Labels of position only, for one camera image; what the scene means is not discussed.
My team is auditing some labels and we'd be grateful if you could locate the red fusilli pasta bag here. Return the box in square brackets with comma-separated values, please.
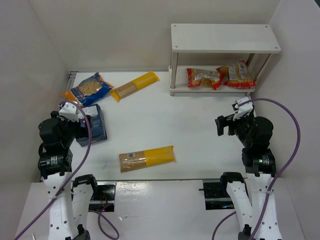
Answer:
[186, 68, 224, 91]

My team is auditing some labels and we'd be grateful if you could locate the dark blue Barilla box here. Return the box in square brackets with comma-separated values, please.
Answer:
[76, 103, 108, 147]

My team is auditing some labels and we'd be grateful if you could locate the yellow spaghetti pack far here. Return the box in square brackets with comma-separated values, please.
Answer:
[109, 71, 159, 102]

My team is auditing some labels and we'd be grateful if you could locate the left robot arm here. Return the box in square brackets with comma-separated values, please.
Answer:
[38, 111, 97, 240]

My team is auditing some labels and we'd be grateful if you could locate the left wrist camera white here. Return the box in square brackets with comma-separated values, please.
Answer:
[58, 101, 79, 122]

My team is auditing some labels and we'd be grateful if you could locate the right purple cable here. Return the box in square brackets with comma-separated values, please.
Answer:
[211, 97, 301, 240]

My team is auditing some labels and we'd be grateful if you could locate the yellow spaghetti pack near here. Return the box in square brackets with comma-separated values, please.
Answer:
[119, 145, 176, 173]

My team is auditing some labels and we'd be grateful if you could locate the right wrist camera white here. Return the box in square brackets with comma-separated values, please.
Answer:
[232, 97, 254, 121]

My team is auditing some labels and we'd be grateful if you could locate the red fusilli bag on shelf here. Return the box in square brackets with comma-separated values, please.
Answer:
[216, 60, 256, 89]

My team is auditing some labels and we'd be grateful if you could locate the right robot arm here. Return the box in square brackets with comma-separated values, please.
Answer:
[215, 113, 283, 240]

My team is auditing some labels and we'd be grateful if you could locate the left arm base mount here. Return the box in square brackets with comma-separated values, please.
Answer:
[67, 181, 117, 213]

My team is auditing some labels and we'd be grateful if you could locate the white two-tier shelf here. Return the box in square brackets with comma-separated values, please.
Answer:
[168, 23, 281, 96]

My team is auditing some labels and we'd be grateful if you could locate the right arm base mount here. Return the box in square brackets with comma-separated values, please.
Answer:
[199, 179, 235, 211]

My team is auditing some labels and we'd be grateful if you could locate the blue orecchiette pasta bag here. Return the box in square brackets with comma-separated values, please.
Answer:
[61, 72, 114, 107]

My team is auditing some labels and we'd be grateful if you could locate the yellow spaghetti pack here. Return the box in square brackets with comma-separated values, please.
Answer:
[119, 145, 176, 173]
[109, 71, 159, 102]

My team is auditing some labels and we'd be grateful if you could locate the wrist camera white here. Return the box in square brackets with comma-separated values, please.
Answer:
[58, 101, 79, 122]
[232, 97, 254, 121]

